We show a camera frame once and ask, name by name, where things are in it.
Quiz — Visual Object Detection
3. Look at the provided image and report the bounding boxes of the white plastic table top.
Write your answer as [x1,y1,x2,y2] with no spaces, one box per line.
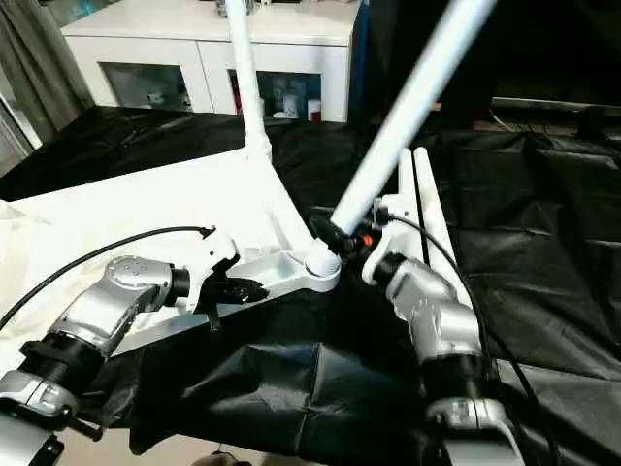
[0,146,343,378]

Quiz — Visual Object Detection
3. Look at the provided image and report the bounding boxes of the white plastic table leg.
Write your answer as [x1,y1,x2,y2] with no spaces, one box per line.
[224,0,276,168]
[307,0,499,280]
[414,147,459,297]
[395,148,429,265]

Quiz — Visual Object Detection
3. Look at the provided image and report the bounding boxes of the black mat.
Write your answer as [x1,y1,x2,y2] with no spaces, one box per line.
[0,102,621,462]

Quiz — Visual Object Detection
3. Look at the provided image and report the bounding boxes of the white cabinet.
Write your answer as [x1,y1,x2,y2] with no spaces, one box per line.
[60,0,363,123]

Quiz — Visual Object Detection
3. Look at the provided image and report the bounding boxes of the grey curtain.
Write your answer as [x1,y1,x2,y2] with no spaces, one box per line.
[0,0,95,147]

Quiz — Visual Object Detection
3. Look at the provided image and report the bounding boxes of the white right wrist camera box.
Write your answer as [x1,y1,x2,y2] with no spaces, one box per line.
[360,193,406,285]

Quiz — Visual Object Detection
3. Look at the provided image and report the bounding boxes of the silver metal rail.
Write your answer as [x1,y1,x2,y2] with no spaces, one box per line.
[490,94,621,117]

